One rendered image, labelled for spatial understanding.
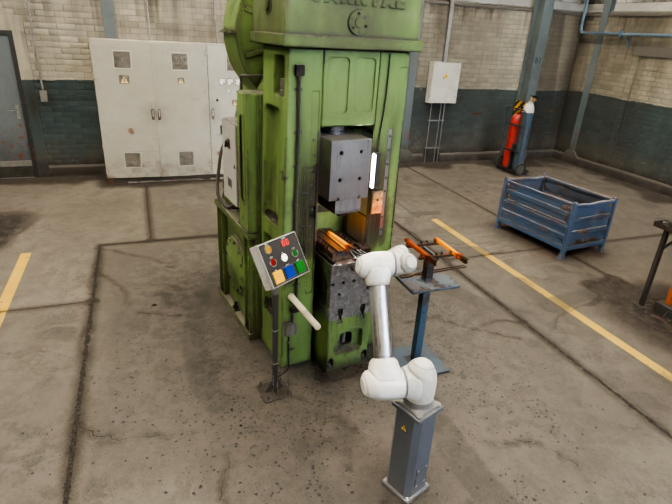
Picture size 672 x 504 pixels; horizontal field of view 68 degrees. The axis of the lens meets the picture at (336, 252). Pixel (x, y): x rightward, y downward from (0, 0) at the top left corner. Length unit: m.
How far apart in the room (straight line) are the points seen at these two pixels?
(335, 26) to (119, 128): 5.61
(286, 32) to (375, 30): 0.60
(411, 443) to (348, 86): 2.17
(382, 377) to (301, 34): 1.97
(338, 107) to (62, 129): 6.36
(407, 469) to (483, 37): 9.12
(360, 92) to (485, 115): 7.94
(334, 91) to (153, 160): 5.50
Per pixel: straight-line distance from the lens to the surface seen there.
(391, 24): 3.47
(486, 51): 11.01
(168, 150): 8.46
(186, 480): 3.27
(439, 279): 3.82
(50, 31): 8.96
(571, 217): 6.51
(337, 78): 3.34
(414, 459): 2.95
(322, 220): 3.92
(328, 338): 3.76
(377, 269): 2.58
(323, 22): 3.23
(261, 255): 3.03
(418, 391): 2.67
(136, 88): 8.30
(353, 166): 3.34
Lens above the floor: 2.41
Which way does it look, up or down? 24 degrees down
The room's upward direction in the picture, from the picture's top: 3 degrees clockwise
